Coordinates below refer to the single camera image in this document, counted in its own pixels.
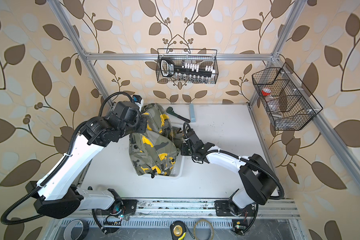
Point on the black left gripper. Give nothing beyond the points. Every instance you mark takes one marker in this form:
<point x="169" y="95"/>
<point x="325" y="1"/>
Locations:
<point x="142" y="122"/>

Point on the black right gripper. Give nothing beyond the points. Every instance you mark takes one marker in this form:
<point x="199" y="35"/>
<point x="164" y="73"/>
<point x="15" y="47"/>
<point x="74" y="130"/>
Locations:
<point x="183" y="149"/>

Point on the white plastic basket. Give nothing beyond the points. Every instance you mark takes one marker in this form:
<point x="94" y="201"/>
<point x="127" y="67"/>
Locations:
<point x="175" y="168"/>

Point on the camouflage trousers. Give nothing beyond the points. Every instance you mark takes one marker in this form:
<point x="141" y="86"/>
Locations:
<point x="158" y="119"/>

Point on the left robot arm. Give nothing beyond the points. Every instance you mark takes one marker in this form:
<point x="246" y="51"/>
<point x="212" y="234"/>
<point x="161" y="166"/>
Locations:
<point x="56" y="195"/>

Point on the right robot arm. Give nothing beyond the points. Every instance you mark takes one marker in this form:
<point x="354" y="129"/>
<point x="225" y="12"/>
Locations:
<point x="260" y="182"/>

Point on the light blue sanding block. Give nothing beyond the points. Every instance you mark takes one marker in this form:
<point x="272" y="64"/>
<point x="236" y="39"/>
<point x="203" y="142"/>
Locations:
<point x="192" y="113"/>

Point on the black socket set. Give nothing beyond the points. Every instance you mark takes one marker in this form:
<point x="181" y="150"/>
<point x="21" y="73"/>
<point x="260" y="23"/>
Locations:
<point x="168" y="68"/>

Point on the yellow tape measure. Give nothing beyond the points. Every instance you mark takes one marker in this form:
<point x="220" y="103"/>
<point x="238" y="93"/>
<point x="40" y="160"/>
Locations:
<point x="178" y="230"/>

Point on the grey tape roll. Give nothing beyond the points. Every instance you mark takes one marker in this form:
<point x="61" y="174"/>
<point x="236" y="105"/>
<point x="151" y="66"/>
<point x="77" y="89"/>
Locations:
<point x="76" y="230"/>

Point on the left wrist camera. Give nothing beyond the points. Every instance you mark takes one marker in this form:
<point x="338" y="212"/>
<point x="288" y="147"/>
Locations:
<point x="138" y="100"/>

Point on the black wire basket centre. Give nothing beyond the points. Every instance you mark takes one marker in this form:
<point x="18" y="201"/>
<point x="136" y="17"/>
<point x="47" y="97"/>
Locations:
<point x="206" y="58"/>

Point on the black wire basket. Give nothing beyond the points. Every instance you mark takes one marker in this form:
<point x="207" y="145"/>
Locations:
<point x="206" y="58"/>
<point x="291" y="105"/>

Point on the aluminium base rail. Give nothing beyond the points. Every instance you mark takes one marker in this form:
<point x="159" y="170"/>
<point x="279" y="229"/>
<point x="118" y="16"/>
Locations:
<point x="191" y="208"/>

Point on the black wire basket right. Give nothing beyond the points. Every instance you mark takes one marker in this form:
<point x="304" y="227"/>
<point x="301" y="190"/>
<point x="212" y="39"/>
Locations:
<point x="291" y="105"/>

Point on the aluminium frame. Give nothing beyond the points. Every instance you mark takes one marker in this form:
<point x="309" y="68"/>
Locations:
<point x="346" y="157"/>

